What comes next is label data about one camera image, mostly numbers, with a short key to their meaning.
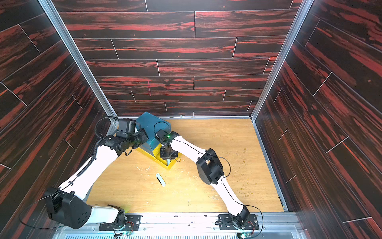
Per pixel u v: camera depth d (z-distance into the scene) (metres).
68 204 0.39
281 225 0.74
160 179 0.88
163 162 0.91
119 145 0.55
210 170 0.58
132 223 0.72
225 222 0.72
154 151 0.86
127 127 0.59
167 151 0.79
